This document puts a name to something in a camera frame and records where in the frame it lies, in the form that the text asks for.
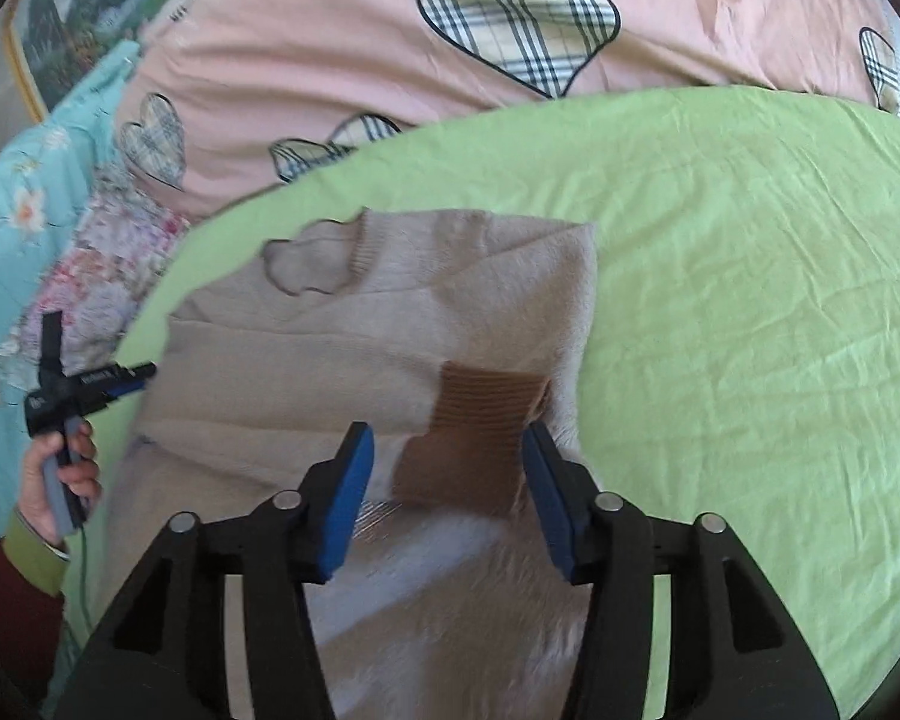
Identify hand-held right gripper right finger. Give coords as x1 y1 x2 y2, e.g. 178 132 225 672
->
521 418 841 720

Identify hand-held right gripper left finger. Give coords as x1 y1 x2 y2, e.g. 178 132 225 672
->
51 421 377 720

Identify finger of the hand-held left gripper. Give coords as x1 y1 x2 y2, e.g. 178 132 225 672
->
82 361 158 400

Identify beige-grey knit sweater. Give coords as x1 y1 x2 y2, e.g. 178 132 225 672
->
105 206 599 720

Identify person's left forearm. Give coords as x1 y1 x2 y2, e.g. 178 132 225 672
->
0 511 72 700

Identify person's left hand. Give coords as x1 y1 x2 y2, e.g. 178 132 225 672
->
16 420 103 545

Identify floral ruffled pillow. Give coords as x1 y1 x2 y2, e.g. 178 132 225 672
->
0 163 194 410

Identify teal floral quilt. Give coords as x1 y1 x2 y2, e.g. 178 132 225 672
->
0 40 145 557

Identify green bed sheet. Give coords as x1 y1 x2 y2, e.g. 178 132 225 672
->
58 85 900 720

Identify gold-framed landscape painting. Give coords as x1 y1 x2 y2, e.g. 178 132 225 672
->
4 0 275 122

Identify pink heart-print duvet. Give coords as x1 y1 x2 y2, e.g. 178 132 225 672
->
112 0 900 220

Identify thin dark cable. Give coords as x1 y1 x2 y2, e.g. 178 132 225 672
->
76 525 95 635

